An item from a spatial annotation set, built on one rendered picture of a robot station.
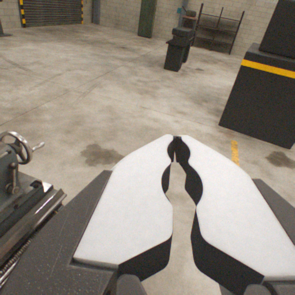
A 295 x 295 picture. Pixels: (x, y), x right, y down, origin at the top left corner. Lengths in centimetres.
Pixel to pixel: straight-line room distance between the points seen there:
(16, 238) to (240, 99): 355
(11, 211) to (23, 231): 9
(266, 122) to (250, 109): 34
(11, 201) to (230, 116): 355
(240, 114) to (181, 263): 273
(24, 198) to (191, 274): 136
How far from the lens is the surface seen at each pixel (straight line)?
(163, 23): 1362
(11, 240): 98
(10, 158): 91
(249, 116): 399
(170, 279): 186
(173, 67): 693
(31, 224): 101
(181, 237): 207
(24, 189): 102
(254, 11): 1330
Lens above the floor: 164
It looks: 34 degrees down
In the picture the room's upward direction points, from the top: 11 degrees clockwise
